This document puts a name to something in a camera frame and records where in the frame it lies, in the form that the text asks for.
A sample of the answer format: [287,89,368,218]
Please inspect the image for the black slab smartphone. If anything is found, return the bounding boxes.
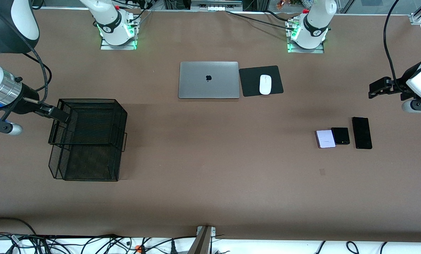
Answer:
[352,117,373,150]

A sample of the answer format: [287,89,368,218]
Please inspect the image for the black flip phone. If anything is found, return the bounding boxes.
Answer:
[331,127,350,145]

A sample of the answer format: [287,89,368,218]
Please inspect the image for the lavender flip phone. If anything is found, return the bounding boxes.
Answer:
[315,129,336,149]

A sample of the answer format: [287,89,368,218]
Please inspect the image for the black mesh drawer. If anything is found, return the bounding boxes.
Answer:
[48,143,121,182]

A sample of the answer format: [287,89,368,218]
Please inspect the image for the white computer mouse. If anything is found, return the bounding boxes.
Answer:
[259,74,272,95]

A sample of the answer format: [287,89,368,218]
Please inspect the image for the black mouse pad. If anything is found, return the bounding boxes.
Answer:
[239,65,284,97]

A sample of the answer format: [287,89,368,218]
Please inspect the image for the silver closed laptop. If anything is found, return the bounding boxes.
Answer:
[178,61,240,99]

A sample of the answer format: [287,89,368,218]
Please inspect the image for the white power strip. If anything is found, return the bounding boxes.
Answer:
[190,0,243,11]

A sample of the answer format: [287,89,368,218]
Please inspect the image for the black mesh organiser frame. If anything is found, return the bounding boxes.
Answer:
[48,99,128,152]

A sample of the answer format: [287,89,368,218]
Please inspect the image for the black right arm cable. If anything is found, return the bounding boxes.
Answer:
[18,34,52,104]

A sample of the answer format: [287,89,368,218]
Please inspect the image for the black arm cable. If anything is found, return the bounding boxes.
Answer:
[384,0,409,95]
[18,34,52,104]

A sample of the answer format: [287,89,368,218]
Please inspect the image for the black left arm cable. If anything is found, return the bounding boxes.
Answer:
[384,0,409,95]

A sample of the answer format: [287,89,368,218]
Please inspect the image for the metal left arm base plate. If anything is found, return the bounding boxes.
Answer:
[287,39,325,54]

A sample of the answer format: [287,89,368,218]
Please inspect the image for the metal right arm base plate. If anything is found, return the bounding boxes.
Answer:
[100,34,137,50]

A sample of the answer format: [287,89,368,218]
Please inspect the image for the grey looped cable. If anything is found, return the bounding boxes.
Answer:
[0,217,38,236]

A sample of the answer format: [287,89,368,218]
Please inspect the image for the black cable on table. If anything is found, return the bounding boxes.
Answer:
[226,10,292,30]

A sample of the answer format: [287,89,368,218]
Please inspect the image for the grey camera mount pole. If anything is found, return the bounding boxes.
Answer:
[188,226,216,254]

